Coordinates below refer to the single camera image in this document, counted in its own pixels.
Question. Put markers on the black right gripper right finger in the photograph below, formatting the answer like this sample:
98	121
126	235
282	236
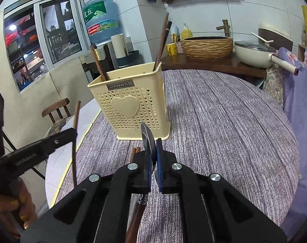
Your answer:
212	210

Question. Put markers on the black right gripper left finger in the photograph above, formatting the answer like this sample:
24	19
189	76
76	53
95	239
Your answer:
97	210

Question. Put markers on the shiny steel spoon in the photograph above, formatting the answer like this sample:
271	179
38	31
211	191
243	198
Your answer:
148	157

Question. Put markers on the left hand yellow nails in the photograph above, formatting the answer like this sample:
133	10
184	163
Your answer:
23	203

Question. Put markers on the wooden chair with cushion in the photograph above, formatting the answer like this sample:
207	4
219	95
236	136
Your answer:
59	114

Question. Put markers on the cream perforated utensil holder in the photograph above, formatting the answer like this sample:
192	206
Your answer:
133	95

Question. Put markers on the purple floral cloth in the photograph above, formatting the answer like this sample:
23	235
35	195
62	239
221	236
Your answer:
295	108

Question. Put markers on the dark wooden counter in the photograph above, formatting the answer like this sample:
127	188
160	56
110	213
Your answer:
228	65

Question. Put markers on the white water dispenser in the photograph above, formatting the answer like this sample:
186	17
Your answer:
105	59

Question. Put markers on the teal paper towel holder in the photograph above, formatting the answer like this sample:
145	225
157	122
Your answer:
129	60

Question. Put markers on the cream frying pan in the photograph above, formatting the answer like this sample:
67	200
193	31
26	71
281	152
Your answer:
261	56

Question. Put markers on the woven brown basin sink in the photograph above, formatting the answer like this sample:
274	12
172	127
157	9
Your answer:
207	48

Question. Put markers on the paper towel roll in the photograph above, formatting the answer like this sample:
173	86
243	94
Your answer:
119	46

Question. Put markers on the yellow mug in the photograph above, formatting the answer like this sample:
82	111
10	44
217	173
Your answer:
172	49

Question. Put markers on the blue water jug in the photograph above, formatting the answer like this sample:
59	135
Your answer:
101	19

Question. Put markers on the white ladle on pan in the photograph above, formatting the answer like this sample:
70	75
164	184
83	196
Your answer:
262	39

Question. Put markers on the yellow soap bottle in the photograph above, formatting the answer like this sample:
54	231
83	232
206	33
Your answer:
186	33

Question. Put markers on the brass faucet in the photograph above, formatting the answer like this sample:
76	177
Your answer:
225	27

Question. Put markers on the black chopstick in holder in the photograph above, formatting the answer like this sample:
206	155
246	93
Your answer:
166	34

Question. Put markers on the window with frame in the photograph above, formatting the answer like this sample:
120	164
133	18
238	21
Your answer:
40	35

